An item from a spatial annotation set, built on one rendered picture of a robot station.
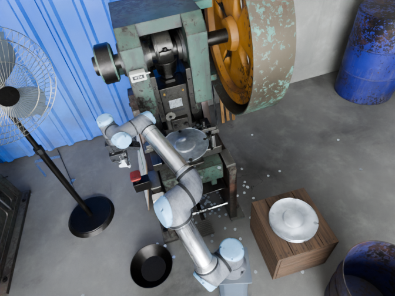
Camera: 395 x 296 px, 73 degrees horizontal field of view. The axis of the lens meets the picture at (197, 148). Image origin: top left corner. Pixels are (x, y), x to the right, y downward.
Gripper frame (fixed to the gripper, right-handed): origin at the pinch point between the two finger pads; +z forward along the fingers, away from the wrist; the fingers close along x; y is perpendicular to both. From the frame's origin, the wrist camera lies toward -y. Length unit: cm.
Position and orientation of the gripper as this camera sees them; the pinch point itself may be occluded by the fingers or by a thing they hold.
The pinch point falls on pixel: (130, 165)
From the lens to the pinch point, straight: 150.8
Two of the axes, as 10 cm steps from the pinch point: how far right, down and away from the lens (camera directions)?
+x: 2.9, 6.8, -6.8
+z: 1.0, 6.8, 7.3
